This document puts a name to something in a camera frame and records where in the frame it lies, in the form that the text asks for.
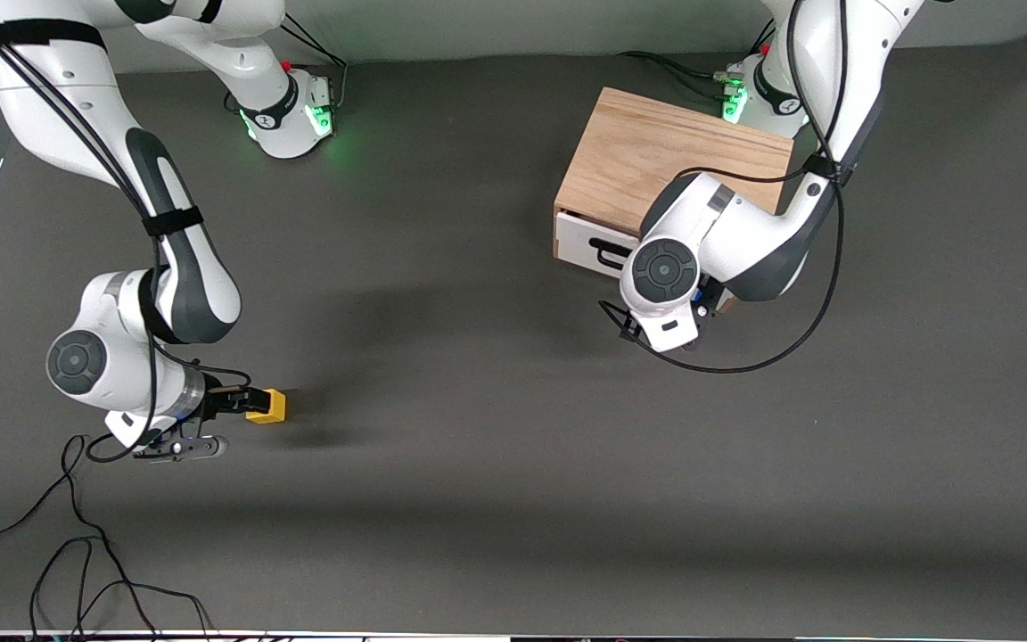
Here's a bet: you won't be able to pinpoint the white drawer with black handle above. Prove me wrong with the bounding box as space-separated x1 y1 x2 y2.
556 210 648 280

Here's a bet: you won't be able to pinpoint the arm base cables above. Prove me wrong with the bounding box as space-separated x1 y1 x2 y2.
226 16 350 115
616 20 777 101

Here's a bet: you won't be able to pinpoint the long black loose cable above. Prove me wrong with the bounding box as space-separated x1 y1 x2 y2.
0 434 162 642

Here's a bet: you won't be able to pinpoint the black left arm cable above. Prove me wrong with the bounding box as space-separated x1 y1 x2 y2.
598 0 849 374

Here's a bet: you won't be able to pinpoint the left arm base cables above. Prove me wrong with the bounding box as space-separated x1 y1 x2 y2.
616 20 777 101

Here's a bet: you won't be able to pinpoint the wooden drawer cabinet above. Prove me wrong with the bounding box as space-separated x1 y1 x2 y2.
553 86 793 315

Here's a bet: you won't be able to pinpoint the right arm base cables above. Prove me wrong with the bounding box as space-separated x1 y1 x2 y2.
226 16 350 115

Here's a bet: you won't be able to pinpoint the yellow cube block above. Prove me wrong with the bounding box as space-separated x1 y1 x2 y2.
245 389 288 425

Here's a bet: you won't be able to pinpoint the short black loose cable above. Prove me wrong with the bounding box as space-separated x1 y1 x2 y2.
29 538 214 642

